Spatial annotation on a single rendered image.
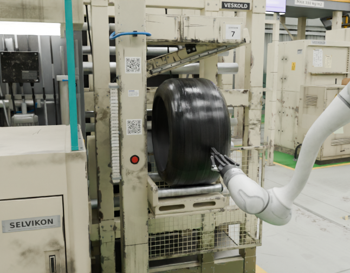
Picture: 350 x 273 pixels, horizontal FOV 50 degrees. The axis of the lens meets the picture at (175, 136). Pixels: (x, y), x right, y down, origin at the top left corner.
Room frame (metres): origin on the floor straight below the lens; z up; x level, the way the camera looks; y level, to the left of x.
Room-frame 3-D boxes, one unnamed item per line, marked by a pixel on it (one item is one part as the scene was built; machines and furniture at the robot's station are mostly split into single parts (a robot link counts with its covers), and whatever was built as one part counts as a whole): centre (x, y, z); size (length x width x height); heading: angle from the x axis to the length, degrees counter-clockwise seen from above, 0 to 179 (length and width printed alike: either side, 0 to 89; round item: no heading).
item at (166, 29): (2.26, -0.07, 1.71); 0.61 x 0.25 x 0.15; 106
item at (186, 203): (1.80, -0.07, 0.83); 0.36 x 0.09 x 0.06; 106
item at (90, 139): (2.62, 0.58, 0.61); 0.33 x 0.06 x 0.86; 16
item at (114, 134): (1.80, 0.29, 1.19); 0.05 x 0.04 x 0.48; 16
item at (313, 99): (6.26, -2.60, 0.62); 0.91 x 0.58 x 1.25; 114
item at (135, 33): (1.85, 0.21, 1.66); 0.19 x 0.19 x 0.06; 16
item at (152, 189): (1.89, 0.14, 0.90); 0.40 x 0.03 x 0.10; 16
